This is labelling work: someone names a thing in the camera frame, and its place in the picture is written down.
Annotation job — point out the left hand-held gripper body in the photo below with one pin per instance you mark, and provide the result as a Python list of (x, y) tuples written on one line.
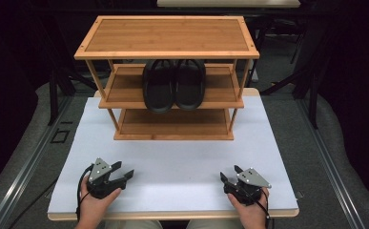
[(101, 179)]

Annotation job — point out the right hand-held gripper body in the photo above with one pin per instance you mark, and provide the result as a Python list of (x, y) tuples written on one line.
[(247, 186)]

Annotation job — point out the black slipper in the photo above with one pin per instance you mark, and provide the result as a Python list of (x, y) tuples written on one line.
[(158, 87), (190, 86)]

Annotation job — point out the wooden shoe rack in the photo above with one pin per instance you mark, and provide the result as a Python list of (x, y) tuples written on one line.
[(168, 36)]

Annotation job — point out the person's right hand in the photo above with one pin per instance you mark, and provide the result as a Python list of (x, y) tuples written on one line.
[(252, 213)]

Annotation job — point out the person's left hand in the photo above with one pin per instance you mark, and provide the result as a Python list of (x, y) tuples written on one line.
[(93, 210)]

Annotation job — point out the white table cover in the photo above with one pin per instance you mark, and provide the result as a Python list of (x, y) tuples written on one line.
[(172, 159)]

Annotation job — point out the person's right leg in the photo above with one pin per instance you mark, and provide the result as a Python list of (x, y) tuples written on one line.
[(210, 225)]

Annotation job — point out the person's leg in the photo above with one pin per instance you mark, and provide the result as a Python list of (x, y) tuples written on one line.
[(131, 225), (210, 225)]

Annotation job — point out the person's left leg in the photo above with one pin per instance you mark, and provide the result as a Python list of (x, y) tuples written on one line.
[(131, 225)]

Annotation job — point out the wooden table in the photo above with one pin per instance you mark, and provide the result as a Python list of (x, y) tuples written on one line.
[(172, 215)]

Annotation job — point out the black metal stand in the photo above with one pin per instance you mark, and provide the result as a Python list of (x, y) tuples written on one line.
[(53, 95), (312, 79)]

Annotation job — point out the metal floor rail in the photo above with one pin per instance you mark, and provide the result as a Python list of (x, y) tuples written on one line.
[(331, 165), (29, 165)]

